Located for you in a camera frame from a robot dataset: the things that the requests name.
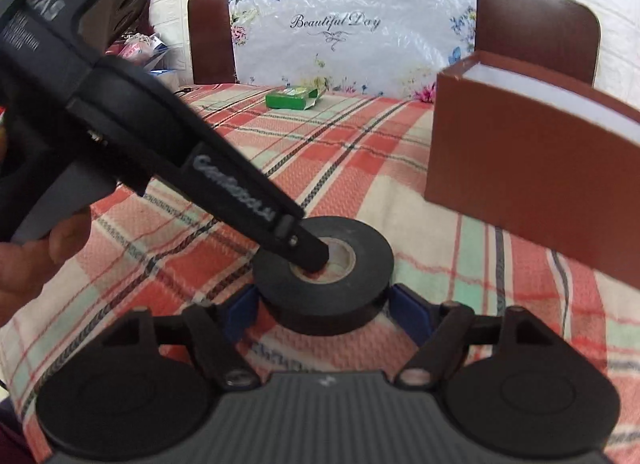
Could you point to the brown open box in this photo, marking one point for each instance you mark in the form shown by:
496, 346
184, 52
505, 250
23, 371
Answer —
525, 159

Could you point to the green cardboard box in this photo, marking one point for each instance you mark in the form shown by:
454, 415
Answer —
290, 98

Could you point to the floral plastic bag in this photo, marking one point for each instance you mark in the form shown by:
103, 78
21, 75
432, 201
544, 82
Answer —
350, 54

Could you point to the black tape roll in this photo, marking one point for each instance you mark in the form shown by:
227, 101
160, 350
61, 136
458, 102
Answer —
345, 294

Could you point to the person's left hand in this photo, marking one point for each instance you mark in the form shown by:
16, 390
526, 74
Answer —
30, 279

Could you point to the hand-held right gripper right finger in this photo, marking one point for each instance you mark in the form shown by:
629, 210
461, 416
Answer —
407, 311

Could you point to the brown chair backrest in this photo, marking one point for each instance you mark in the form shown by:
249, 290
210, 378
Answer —
535, 19
210, 34

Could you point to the pink and white packet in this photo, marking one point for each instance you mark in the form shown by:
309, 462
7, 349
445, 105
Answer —
137, 49

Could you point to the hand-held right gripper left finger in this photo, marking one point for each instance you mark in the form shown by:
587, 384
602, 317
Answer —
240, 309

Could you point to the blue tissue pack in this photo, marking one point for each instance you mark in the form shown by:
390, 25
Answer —
165, 77

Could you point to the red plaid tablecloth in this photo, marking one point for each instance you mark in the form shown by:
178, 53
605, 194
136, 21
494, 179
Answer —
350, 154

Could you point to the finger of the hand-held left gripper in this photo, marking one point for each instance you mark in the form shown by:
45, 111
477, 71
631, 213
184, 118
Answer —
225, 184

